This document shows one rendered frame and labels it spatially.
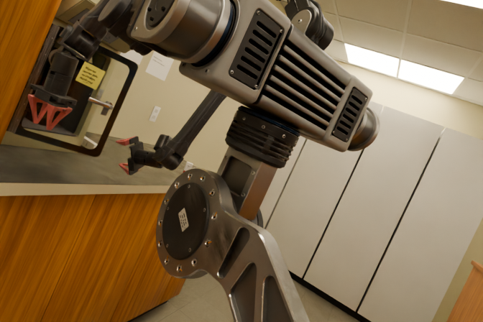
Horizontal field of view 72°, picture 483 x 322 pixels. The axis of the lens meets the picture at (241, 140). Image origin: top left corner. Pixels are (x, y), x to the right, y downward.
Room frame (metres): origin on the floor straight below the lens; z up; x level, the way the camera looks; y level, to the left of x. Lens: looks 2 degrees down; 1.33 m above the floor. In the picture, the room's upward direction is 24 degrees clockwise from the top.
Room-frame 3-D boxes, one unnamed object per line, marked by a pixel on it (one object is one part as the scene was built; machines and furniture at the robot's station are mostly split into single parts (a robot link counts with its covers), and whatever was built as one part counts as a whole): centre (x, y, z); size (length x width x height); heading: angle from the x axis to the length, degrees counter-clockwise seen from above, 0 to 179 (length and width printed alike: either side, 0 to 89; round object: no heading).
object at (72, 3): (1.23, 0.63, 1.46); 0.32 x 0.12 x 0.10; 156
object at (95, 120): (1.19, 0.61, 1.19); 0.30 x 0.01 x 0.40; 125
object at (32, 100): (0.88, 0.51, 1.16); 0.07 x 0.07 x 0.09; 79
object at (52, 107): (0.88, 0.50, 1.16); 0.07 x 0.07 x 0.09; 79
